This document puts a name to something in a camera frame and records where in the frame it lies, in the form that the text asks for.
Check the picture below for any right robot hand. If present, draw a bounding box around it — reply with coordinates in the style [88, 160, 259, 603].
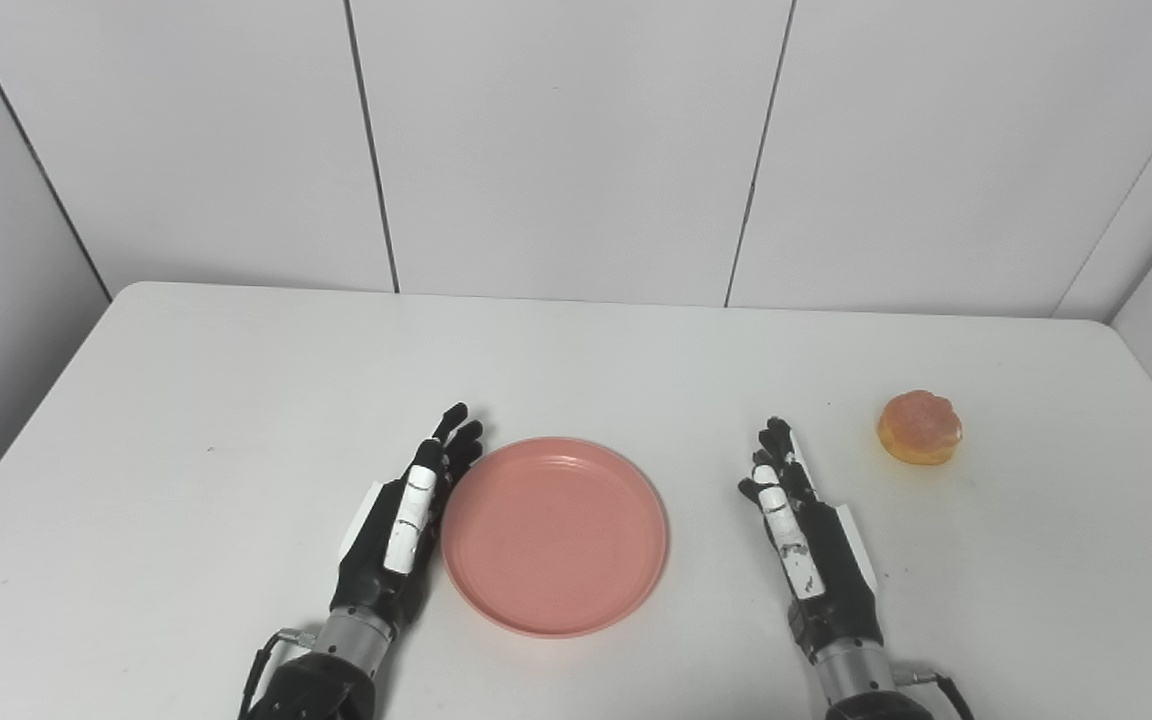
[738, 417, 884, 665]

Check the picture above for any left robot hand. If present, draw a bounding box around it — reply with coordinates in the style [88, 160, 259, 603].
[329, 403, 485, 631]

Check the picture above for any pink plate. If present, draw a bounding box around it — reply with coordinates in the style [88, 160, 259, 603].
[441, 437, 669, 639]

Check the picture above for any cream puff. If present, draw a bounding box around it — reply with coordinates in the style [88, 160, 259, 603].
[876, 390, 964, 466]

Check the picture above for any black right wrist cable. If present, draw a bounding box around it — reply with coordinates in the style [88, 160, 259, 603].
[893, 668, 975, 720]

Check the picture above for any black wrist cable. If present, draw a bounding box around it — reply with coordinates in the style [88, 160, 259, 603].
[237, 629, 319, 720]
[893, 668, 975, 720]

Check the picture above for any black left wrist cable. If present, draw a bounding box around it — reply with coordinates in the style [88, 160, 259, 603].
[237, 629, 319, 720]

